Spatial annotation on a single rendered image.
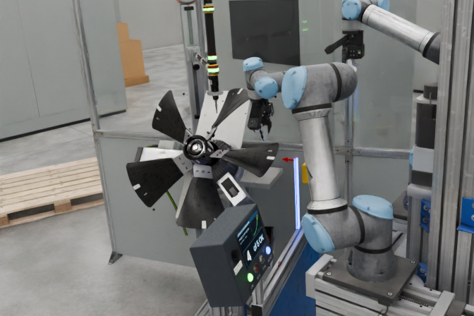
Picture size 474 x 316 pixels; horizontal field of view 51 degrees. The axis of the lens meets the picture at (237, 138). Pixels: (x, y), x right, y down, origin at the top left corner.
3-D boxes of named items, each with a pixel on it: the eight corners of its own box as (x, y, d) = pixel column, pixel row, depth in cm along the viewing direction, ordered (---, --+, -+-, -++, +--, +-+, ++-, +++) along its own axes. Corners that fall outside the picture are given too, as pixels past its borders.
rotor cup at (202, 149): (188, 170, 228) (176, 161, 217) (195, 141, 233) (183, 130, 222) (216, 173, 223) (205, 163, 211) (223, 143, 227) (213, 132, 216)
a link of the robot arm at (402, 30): (451, 80, 164) (335, 20, 188) (464, 74, 172) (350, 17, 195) (468, 49, 158) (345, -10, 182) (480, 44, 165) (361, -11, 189)
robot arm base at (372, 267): (404, 263, 153) (405, 235, 150) (386, 288, 142) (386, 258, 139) (358, 250, 162) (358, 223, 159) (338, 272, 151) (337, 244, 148)
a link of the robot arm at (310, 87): (368, 248, 140) (338, 58, 140) (320, 260, 136) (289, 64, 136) (348, 241, 152) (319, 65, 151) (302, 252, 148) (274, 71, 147)
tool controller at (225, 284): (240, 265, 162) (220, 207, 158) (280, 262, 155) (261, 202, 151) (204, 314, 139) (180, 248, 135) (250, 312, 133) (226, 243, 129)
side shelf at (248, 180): (226, 167, 299) (226, 163, 298) (283, 173, 285) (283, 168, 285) (209, 183, 278) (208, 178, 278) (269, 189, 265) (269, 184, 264)
